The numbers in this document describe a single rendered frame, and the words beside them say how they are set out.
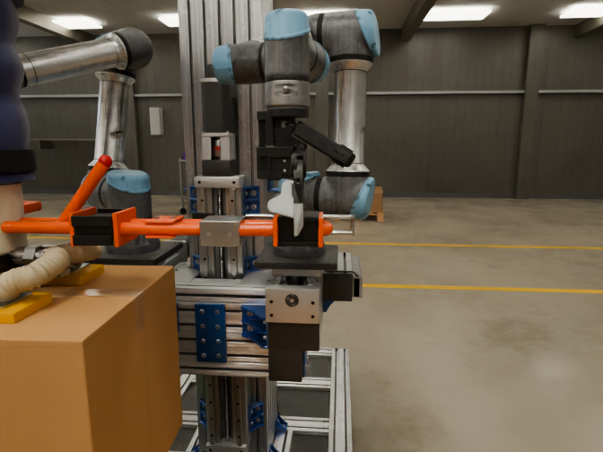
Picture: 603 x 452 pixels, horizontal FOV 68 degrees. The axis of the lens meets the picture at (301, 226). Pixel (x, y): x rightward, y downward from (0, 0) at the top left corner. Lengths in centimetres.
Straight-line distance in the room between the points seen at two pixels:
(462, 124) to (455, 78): 108
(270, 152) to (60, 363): 44
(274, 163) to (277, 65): 15
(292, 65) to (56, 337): 54
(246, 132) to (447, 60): 1042
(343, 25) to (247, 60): 39
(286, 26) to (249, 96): 68
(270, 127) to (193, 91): 73
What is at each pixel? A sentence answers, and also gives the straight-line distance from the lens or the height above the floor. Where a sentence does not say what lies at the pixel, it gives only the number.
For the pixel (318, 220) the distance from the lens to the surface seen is 74.
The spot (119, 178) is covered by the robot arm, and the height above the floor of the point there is 125.
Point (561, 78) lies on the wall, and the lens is 1243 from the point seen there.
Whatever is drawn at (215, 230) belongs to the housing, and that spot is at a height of 120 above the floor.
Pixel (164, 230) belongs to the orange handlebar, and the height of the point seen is 120.
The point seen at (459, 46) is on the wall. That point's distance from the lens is 1178.
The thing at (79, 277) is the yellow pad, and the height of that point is 109.
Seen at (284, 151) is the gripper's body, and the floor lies 134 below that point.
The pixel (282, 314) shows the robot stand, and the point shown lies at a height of 93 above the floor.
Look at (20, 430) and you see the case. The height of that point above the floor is 93.
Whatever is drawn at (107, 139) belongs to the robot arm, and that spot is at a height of 136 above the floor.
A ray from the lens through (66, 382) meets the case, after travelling 75.
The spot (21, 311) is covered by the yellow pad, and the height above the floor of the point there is 109.
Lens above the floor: 135
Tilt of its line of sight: 11 degrees down
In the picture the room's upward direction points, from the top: straight up
